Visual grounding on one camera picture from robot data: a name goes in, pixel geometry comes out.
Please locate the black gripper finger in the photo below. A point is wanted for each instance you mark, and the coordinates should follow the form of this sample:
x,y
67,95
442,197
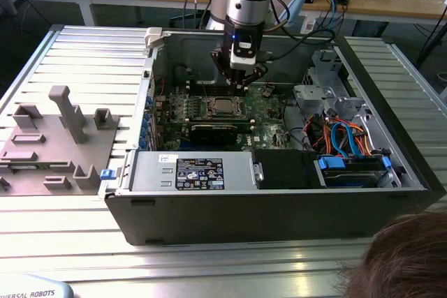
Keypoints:
x,y
223,69
256,73

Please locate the silver green CPU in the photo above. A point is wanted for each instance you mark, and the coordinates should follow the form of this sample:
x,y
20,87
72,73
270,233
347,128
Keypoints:
x,y
223,105

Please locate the metal locking lever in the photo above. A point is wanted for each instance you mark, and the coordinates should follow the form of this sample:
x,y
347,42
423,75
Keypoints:
x,y
204,88

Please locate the CPU socket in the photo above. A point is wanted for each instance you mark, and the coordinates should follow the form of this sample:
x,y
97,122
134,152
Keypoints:
x,y
226,116

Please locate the green motherboard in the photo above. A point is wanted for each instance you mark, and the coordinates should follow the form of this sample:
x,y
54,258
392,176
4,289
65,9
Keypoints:
x,y
265,116

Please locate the silver drive cage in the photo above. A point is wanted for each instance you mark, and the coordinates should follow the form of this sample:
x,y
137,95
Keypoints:
x,y
307,94

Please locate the black graphics card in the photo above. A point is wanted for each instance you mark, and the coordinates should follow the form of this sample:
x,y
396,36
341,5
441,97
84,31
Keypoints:
x,y
213,134

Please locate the white plastic case latch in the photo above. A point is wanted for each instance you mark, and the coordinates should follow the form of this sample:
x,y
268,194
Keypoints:
x,y
153,36

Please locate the grey power supply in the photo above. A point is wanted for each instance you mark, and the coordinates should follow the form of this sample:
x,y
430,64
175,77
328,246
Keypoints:
x,y
153,172

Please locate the hard disk in blue carrier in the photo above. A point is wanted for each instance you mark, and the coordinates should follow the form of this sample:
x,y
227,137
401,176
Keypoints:
x,y
349,175

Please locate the black silver PC case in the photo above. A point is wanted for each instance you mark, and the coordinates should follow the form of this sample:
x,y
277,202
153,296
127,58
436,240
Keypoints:
x,y
244,217

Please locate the blue plastic latch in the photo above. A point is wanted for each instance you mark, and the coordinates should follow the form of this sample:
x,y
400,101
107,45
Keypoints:
x,y
107,174

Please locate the grey parts rack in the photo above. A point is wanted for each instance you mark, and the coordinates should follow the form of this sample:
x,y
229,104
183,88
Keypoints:
x,y
52,144

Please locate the person head brown hair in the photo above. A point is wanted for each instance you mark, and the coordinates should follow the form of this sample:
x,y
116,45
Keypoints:
x,y
401,263

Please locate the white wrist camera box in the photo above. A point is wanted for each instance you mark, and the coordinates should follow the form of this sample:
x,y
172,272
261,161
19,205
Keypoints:
x,y
243,55

